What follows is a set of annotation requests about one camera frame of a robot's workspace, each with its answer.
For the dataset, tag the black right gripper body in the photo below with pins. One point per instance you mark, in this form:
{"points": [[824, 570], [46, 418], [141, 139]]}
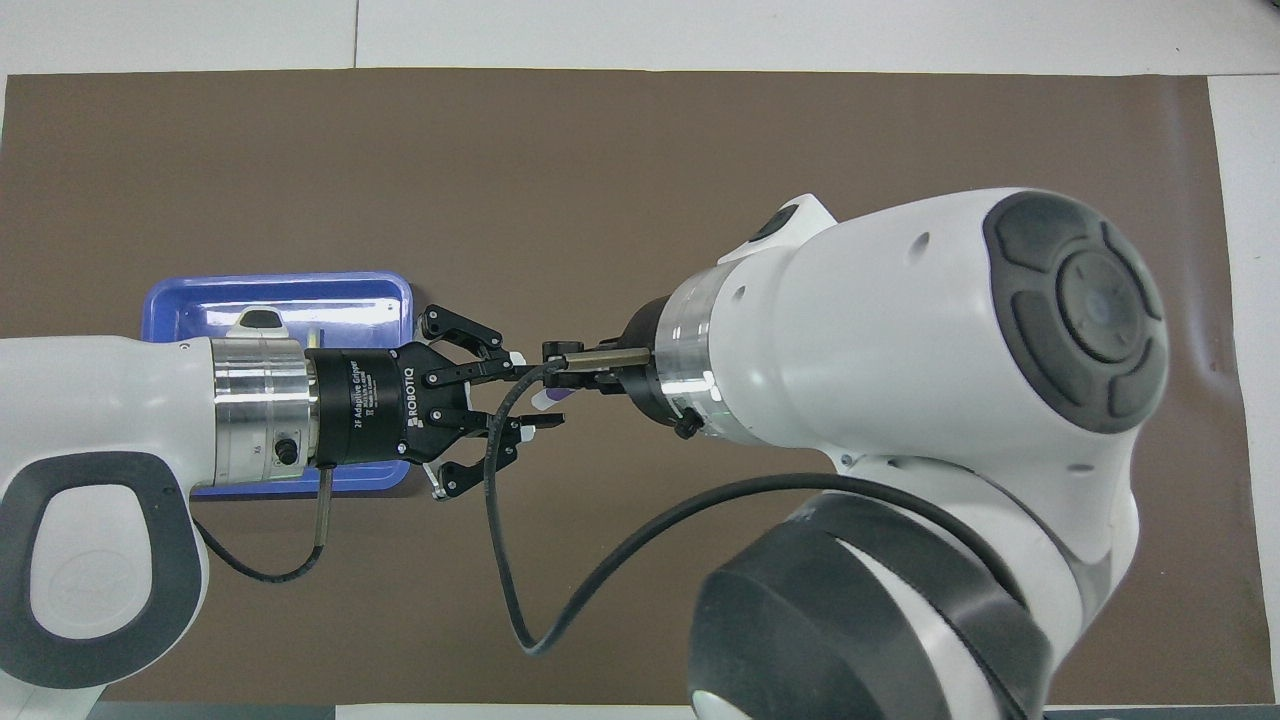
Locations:
{"points": [[645, 380]]}

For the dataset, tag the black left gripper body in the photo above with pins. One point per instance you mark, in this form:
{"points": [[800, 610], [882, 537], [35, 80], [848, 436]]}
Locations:
{"points": [[380, 405]]}

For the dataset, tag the purple marker pen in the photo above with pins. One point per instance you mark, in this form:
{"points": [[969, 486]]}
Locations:
{"points": [[548, 399]]}

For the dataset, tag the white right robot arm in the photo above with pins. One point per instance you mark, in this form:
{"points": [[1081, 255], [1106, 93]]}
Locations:
{"points": [[900, 330]]}

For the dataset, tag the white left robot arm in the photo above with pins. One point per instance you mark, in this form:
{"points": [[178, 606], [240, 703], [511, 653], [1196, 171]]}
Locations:
{"points": [[100, 400]]}

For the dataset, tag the blue plastic tray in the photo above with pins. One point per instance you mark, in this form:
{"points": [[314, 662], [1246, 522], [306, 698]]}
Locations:
{"points": [[330, 295]]}

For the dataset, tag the brown table mat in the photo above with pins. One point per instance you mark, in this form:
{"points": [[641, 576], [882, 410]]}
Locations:
{"points": [[640, 150]]}

